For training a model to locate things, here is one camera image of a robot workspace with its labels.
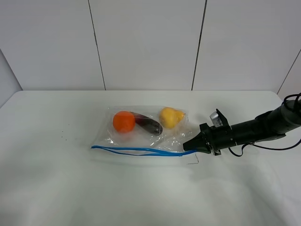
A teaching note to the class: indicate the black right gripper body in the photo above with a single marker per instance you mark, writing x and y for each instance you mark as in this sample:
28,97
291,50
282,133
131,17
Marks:
217,138

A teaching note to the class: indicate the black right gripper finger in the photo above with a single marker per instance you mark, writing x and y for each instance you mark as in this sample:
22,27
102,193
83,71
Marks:
196,144

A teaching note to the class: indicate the clear zip bag blue seal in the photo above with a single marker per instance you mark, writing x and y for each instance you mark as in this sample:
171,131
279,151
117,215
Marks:
139,142

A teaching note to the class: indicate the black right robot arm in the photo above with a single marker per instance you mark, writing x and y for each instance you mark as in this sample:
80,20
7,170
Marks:
268,126

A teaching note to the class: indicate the yellow pear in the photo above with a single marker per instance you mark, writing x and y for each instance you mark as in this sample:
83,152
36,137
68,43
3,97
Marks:
170,117

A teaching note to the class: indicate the dark purple eggplant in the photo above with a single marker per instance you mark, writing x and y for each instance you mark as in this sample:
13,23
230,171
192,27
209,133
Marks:
148,124

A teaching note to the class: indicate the orange fruit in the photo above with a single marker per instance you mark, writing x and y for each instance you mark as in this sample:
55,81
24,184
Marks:
123,122

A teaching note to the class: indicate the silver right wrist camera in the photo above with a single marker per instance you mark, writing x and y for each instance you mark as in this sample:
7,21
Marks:
218,119

